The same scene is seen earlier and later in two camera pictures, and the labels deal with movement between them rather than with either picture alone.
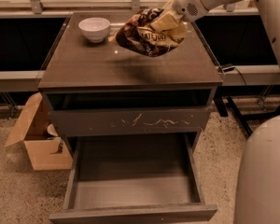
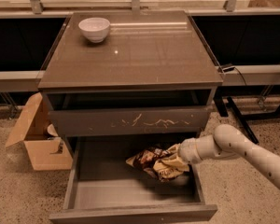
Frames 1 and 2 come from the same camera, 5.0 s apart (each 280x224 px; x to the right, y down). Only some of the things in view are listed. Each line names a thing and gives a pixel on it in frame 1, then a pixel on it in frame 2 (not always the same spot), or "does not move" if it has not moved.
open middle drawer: [121, 175] does not move
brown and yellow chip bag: [136, 35] to [162, 163]
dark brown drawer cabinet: [133, 123] does not move
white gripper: [187, 3] to [187, 151]
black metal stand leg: [240, 116] does not move
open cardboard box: [44, 147] does not move
